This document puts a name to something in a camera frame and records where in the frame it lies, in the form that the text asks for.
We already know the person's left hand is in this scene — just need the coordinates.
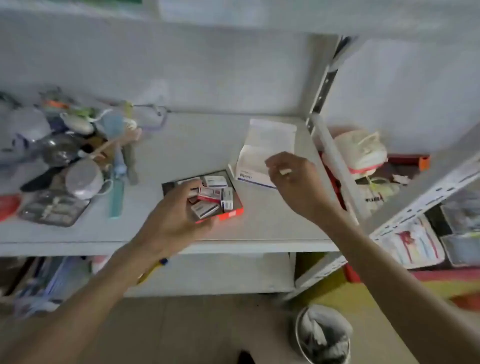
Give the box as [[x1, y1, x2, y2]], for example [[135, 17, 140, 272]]
[[132, 179, 219, 260]]

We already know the person's right hand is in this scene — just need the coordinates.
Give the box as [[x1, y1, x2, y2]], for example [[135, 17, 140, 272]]
[[264, 151, 339, 224]]

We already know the red cardboard tray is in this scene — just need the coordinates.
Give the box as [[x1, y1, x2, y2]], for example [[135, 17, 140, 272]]
[[161, 170, 245, 224]]

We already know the person's left forearm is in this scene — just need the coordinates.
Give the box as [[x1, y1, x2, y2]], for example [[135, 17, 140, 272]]
[[0, 237, 167, 364]]

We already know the person's right forearm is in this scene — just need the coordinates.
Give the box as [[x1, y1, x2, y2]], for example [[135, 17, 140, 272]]
[[322, 207, 480, 364]]

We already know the small grey red box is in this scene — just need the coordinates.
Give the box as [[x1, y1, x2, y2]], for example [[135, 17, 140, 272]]
[[190, 200, 221, 220]]

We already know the white box with blue stripe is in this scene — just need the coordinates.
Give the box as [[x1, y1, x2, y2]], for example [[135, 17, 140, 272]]
[[227, 119, 298, 189]]

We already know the small white upright box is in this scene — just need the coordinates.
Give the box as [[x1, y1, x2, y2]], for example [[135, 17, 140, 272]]
[[220, 187, 235, 212]]

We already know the teal toothbrush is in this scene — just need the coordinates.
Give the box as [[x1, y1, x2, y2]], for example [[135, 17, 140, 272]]
[[108, 148, 127, 220]]

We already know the white and pink bag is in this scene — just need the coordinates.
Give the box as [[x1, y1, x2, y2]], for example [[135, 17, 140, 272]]
[[331, 129, 389, 176]]

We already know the yellow pen with blue cap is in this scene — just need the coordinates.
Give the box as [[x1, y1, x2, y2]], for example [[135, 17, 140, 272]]
[[136, 257, 169, 286]]

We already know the white printed plastic bag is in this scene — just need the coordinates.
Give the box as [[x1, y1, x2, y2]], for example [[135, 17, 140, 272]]
[[354, 176, 402, 218]]

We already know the white shelf unit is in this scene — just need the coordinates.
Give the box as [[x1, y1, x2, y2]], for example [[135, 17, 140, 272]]
[[0, 0, 480, 301]]

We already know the round white mirror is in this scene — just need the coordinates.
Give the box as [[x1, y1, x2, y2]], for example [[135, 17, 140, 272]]
[[65, 159, 104, 202]]

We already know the red basket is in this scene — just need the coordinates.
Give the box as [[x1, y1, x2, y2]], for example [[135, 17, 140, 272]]
[[319, 152, 431, 211]]

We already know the white oval gadget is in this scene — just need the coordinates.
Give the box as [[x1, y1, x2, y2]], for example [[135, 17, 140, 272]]
[[60, 112, 95, 136]]

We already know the white slotted metal rack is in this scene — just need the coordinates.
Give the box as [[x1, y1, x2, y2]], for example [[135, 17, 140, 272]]
[[294, 35, 480, 291]]

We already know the clear plastic case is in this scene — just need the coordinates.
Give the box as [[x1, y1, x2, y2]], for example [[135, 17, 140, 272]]
[[18, 189, 91, 228]]

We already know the metal bowl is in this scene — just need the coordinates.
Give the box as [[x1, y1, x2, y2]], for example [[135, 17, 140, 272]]
[[35, 132, 81, 167]]

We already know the clear packet with red print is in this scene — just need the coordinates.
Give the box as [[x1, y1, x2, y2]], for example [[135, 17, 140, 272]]
[[377, 214, 446, 270]]

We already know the stack of books and papers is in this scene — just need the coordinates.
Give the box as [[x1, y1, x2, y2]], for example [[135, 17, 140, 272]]
[[0, 256, 92, 317]]

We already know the grey waste bin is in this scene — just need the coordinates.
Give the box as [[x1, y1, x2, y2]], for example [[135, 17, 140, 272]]
[[295, 304, 352, 364]]

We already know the red round object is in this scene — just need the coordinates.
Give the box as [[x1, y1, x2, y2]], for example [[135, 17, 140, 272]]
[[0, 194, 22, 223]]

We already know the clear plastic container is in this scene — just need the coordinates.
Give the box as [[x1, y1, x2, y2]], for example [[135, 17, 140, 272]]
[[438, 189, 480, 268]]

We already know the black handle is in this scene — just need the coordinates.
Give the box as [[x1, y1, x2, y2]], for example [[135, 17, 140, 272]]
[[20, 167, 65, 194]]

